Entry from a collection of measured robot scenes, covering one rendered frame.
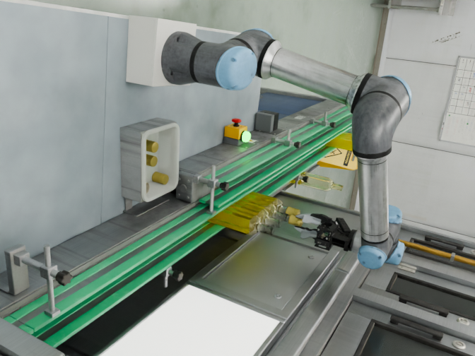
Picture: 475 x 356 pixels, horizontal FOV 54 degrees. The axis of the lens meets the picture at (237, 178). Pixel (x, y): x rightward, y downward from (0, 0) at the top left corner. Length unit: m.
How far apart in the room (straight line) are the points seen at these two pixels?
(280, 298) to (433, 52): 6.07
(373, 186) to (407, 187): 6.41
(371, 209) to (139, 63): 0.75
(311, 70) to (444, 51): 5.95
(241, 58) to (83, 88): 0.42
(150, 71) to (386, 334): 1.01
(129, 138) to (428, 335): 1.04
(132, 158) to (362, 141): 0.66
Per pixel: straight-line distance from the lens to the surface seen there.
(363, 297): 1.59
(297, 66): 1.34
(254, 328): 1.34
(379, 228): 1.32
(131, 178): 1.44
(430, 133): 7.39
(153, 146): 1.45
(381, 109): 1.19
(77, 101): 1.29
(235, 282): 1.51
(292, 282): 1.54
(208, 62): 1.29
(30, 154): 1.22
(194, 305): 1.40
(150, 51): 1.35
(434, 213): 7.72
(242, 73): 1.29
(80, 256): 1.29
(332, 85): 1.31
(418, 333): 1.54
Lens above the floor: 1.68
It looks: 26 degrees down
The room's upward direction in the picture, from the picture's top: 105 degrees clockwise
